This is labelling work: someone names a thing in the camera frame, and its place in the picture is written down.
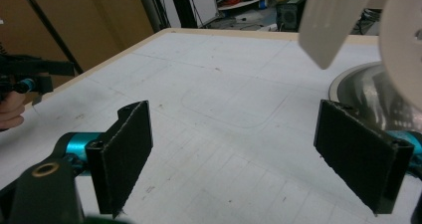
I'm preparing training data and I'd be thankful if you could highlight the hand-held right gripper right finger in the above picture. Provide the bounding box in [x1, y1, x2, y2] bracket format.
[313, 99, 416, 216]

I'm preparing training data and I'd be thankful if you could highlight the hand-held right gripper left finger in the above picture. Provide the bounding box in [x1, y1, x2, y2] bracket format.
[85, 100, 154, 216]

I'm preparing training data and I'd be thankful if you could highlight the metal utensil rack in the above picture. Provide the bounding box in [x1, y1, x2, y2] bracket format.
[327, 60, 422, 133]

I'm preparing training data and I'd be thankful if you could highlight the wooden spoon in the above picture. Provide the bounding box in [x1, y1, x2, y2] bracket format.
[378, 0, 422, 112]

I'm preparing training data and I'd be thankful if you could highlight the slotted wooden spatula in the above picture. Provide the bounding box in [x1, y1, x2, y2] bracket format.
[298, 0, 377, 70]

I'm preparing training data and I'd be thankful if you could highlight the brown cardboard panel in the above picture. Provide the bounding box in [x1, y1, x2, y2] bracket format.
[0, 0, 155, 89]

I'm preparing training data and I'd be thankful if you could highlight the white foam mat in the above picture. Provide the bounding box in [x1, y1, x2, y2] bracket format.
[0, 31, 422, 224]

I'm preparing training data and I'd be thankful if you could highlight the wide black computer tower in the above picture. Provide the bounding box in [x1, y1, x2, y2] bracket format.
[276, 0, 312, 32]

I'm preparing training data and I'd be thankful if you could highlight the light wooden table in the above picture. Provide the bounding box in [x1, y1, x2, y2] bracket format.
[24, 27, 382, 112]

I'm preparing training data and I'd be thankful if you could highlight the black frame post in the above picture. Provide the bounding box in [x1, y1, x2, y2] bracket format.
[167, 0, 200, 29]

